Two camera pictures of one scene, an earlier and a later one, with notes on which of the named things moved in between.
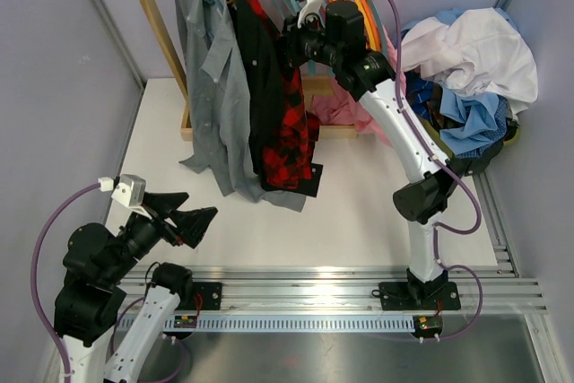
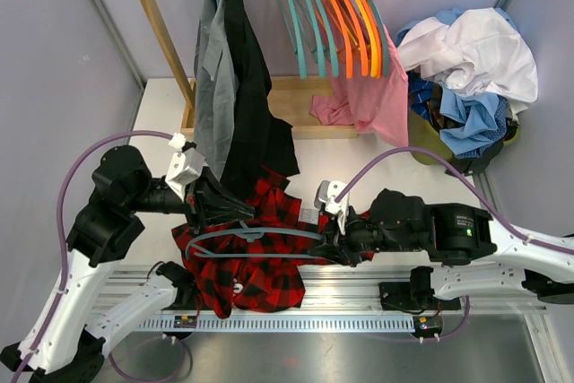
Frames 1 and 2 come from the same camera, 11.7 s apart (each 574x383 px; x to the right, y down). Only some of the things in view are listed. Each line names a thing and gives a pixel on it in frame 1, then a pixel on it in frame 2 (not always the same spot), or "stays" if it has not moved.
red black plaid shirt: x=291 y=143 → x=252 y=261
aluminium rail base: x=338 y=298 stays
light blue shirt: x=479 y=113 stays
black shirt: x=262 y=44 → x=258 y=142
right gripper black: x=287 y=43 → x=336 y=247
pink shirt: x=339 y=107 stays
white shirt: x=477 y=54 stays
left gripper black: x=191 y=223 → x=207 y=201
